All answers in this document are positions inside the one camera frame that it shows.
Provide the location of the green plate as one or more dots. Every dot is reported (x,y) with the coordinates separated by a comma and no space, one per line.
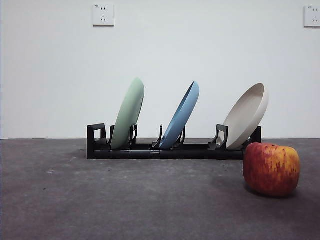
(126,112)

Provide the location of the red yellow apple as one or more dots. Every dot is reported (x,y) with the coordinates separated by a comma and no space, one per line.
(271,170)

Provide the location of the blue plate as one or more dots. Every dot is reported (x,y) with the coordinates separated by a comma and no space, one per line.
(181,115)

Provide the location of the black plate rack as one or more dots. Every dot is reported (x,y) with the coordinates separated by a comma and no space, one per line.
(140,153)

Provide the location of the cream plate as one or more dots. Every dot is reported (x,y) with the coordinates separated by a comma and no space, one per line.
(246,117)

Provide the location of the white wall socket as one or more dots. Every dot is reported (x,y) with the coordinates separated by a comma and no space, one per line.
(312,16)
(103,15)

